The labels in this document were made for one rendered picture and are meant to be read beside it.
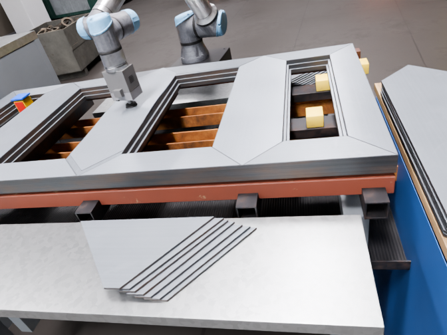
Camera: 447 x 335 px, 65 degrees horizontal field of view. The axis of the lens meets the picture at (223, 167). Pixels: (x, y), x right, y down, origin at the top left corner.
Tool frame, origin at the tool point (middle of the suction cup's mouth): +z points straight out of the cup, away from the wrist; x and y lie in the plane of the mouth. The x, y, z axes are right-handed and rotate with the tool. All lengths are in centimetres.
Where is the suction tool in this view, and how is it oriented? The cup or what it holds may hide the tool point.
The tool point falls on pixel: (132, 108)
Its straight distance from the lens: 129.6
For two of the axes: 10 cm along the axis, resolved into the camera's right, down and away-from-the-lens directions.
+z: 2.0, 8.0, 5.7
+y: 9.1, 0.6, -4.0
